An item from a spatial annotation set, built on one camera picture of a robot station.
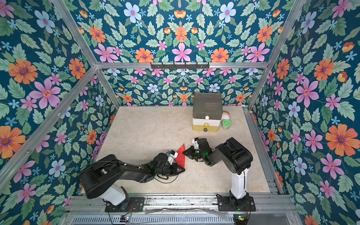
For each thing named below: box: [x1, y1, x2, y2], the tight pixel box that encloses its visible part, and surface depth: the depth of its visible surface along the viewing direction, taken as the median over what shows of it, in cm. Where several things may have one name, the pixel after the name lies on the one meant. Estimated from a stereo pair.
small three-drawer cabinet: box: [192, 91, 224, 133], surface depth 98 cm
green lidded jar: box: [221, 119, 233, 130], surface depth 106 cm
